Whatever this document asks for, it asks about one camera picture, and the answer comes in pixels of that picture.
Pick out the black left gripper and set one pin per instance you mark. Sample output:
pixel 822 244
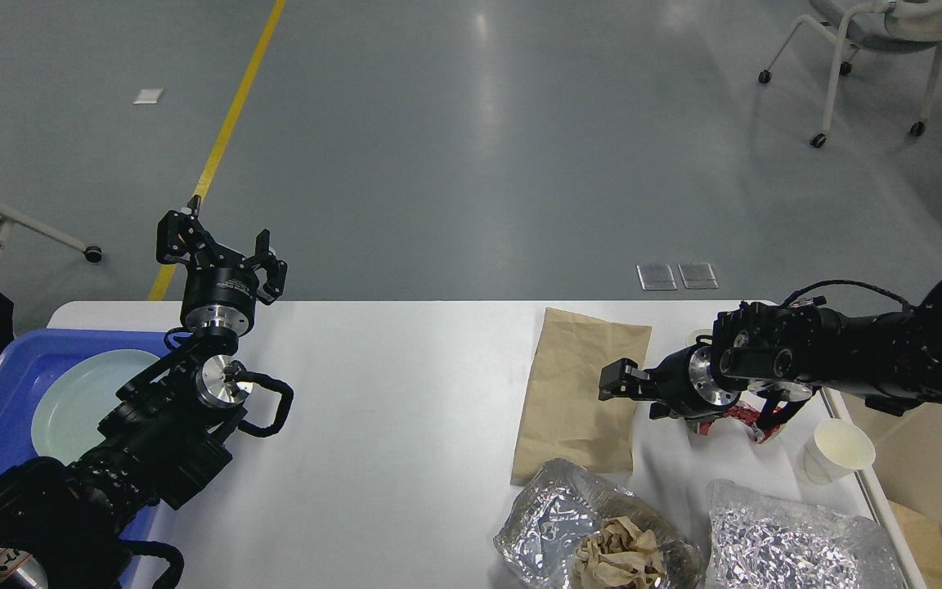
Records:
pixel 217 296

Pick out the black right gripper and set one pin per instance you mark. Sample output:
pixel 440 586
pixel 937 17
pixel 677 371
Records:
pixel 681 387

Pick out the brown paper bag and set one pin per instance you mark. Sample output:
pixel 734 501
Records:
pixel 562 416

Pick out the brown paper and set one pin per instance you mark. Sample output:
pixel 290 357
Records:
pixel 619 555

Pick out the aluminium foil tray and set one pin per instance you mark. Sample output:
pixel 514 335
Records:
pixel 562 505

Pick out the light green plate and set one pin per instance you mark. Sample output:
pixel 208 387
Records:
pixel 66 422

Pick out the white paper cup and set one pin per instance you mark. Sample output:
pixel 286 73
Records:
pixel 698 335
pixel 835 450

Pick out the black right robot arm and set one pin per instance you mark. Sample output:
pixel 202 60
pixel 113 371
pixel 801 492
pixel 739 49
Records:
pixel 785 353

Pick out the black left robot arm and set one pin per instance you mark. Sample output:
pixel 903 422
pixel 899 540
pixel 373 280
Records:
pixel 216 395

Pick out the crushed red can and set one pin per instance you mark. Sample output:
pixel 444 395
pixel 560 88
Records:
pixel 743 413

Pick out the clear plastic piece on floor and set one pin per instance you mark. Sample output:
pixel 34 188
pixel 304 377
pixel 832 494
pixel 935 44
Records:
pixel 698 276

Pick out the white paper scrap on floor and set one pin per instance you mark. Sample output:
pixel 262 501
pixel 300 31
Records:
pixel 148 96

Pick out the crumpled aluminium foil piece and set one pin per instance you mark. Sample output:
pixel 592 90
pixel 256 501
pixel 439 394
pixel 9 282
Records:
pixel 758 541

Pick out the beige plastic bin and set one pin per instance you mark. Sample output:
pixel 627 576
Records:
pixel 907 470

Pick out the white chair right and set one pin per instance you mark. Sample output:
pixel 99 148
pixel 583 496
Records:
pixel 887 27

